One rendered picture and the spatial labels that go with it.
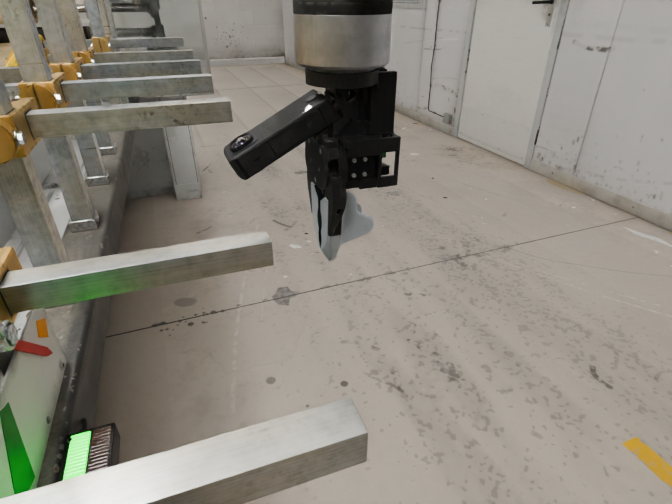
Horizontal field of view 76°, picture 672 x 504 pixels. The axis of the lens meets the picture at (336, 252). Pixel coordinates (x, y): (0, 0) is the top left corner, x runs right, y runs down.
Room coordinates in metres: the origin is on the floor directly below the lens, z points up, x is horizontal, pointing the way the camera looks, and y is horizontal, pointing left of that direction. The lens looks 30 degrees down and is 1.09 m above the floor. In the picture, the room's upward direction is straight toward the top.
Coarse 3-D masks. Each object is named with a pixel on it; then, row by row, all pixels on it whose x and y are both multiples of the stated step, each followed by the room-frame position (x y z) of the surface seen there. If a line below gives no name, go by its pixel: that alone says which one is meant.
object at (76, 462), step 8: (88, 432) 0.29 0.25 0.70; (72, 440) 0.28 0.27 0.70; (80, 440) 0.28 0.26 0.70; (88, 440) 0.28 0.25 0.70; (72, 448) 0.27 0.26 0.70; (80, 448) 0.27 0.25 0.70; (88, 448) 0.27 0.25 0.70; (72, 456) 0.26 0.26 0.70; (80, 456) 0.26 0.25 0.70; (72, 464) 0.25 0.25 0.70; (80, 464) 0.25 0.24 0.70; (72, 472) 0.25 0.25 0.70; (80, 472) 0.25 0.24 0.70
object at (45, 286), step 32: (128, 256) 0.38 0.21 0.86; (160, 256) 0.38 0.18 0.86; (192, 256) 0.38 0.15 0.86; (224, 256) 0.39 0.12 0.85; (256, 256) 0.40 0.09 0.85; (0, 288) 0.32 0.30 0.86; (32, 288) 0.33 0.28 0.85; (64, 288) 0.34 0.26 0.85; (96, 288) 0.35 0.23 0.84; (128, 288) 0.36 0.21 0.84
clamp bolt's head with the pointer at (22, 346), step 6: (12, 324) 0.28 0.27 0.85; (6, 330) 0.27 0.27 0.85; (12, 330) 0.28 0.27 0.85; (6, 336) 0.27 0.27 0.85; (12, 336) 0.27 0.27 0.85; (12, 342) 0.27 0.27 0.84; (18, 342) 0.30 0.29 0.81; (24, 342) 0.31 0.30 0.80; (18, 348) 0.30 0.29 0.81; (24, 348) 0.31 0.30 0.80; (30, 348) 0.32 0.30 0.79; (36, 348) 0.33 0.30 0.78; (42, 348) 0.34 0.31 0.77; (48, 348) 0.35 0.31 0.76; (36, 354) 0.33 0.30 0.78; (42, 354) 0.33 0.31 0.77; (48, 354) 0.35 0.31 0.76
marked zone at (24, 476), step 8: (8, 408) 0.25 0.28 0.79; (0, 416) 0.24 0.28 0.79; (8, 416) 0.25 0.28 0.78; (8, 424) 0.24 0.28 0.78; (16, 424) 0.25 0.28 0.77; (8, 432) 0.24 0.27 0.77; (16, 432) 0.24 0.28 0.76; (8, 440) 0.23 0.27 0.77; (16, 440) 0.24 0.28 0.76; (8, 448) 0.23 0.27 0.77; (16, 448) 0.23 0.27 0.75; (24, 448) 0.24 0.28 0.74; (8, 456) 0.22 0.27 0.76; (16, 456) 0.23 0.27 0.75; (24, 456) 0.24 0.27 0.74; (16, 464) 0.22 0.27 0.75; (24, 464) 0.23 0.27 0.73; (16, 472) 0.22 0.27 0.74; (24, 472) 0.23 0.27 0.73; (32, 472) 0.24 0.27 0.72; (16, 480) 0.21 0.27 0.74; (24, 480) 0.22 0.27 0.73; (32, 480) 0.23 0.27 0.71; (16, 488) 0.21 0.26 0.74; (24, 488) 0.22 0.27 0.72
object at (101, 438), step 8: (96, 432) 0.29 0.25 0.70; (104, 432) 0.29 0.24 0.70; (96, 440) 0.28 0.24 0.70; (104, 440) 0.28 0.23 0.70; (96, 448) 0.27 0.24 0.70; (104, 448) 0.27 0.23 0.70; (96, 456) 0.26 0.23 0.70; (104, 456) 0.26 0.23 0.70; (88, 464) 0.25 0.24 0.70; (96, 464) 0.25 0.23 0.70; (104, 464) 0.25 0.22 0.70; (88, 472) 0.25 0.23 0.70
